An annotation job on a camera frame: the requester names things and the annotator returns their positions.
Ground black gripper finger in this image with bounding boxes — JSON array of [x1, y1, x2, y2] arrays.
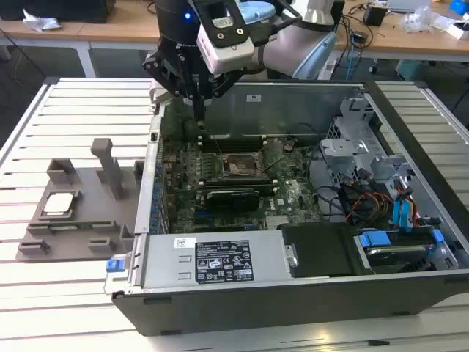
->
[[199, 69, 243, 121], [141, 54, 201, 121]]

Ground silver topped CPU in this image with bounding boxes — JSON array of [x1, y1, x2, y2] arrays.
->
[[43, 192, 76, 216]]

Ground CPU socket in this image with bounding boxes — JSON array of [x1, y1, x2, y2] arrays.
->
[[218, 152, 267, 179]]

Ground long wooden desk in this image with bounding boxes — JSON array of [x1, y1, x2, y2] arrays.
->
[[0, 3, 469, 78]]

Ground black graphics card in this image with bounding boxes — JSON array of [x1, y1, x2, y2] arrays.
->
[[204, 188, 261, 212]]

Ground black desktop box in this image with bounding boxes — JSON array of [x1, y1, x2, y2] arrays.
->
[[0, 0, 117, 25]]

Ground green motherboard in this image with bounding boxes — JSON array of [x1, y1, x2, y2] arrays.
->
[[160, 137, 323, 234]]

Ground crumpled white paper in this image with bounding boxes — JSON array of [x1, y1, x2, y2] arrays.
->
[[22, 9, 63, 32]]

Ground black tower box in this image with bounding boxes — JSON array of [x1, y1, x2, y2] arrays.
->
[[331, 0, 345, 26]]

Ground silver metal drive cage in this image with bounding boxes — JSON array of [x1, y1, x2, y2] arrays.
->
[[317, 93, 417, 191]]

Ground silver chipset heatsink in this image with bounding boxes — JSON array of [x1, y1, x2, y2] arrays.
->
[[265, 215, 289, 230]]

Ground grey parts rack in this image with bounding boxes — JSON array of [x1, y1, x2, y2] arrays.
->
[[13, 137, 147, 263]]

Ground small black box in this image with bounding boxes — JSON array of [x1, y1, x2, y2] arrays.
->
[[362, 5, 388, 27]]

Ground green RAM stick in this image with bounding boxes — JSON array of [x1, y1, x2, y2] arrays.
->
[[49, 224, 111, 234]]

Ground teal storage box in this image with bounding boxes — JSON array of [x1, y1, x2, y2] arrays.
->
[[395, 58, 429, 84]]

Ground silver power supply unit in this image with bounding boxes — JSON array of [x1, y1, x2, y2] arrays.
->
[[141, 232, 294, 289]]

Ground grey laptop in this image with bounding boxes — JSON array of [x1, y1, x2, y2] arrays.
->
[[387, 0, 432, 12]]

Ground blue case latch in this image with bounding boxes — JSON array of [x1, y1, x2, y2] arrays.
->
[[105, 258, 126, 274]]

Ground clear plastic bag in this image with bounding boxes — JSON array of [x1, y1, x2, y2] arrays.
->
[[397, 5, 448, 34]]

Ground hard disk in blue carrier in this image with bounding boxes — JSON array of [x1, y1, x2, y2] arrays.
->
[[353, 227, 459, 274]]

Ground black open PC case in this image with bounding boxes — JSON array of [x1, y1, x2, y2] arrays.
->
[[106, 78, 469, 337]]

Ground white cardboard box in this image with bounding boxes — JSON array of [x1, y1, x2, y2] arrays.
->
[[445, 20, 469, 41]]

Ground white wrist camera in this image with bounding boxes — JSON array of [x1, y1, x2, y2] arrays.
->
[[190, 0, 256, 73]]

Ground thick black cable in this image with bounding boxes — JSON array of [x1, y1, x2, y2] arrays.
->
[[307, 144, 352, 221]]

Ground orange yellow power wires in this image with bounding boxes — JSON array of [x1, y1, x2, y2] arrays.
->
[[344, 192, 395, 224]]

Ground blue flat wire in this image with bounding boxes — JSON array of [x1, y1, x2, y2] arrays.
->
[[392, 186, 415, 235]]

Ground red wire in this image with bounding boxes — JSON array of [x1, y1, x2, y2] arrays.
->
[[409, 196, 421, 230]]

